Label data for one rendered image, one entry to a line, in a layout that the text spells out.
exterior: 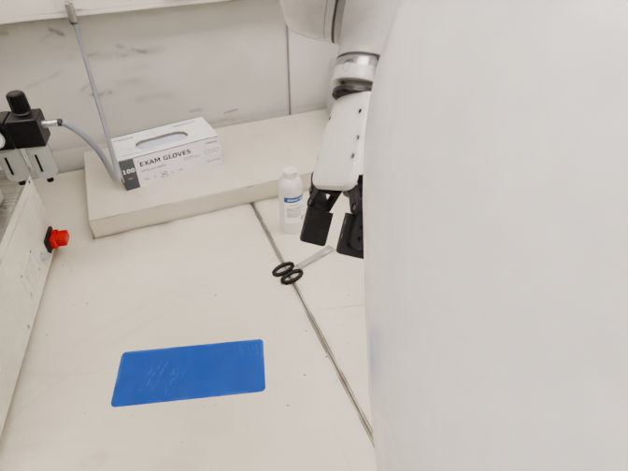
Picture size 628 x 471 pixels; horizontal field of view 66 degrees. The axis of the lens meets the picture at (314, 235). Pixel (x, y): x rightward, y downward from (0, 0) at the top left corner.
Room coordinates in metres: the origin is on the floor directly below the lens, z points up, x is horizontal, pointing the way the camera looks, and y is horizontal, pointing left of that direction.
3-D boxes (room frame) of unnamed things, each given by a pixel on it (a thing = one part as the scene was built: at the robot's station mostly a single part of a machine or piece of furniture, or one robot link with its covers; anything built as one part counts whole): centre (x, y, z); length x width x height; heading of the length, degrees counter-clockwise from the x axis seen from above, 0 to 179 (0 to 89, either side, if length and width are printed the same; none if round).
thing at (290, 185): (0.81, 0.05, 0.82); 0.05 x 0.05 x 0.14
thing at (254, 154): (1.07, 0.12, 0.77); 0.84 x 0.30 x 0.04; 112
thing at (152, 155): (0.99, 0.34, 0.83); 0.23 x 0.12 x 0.07; 121
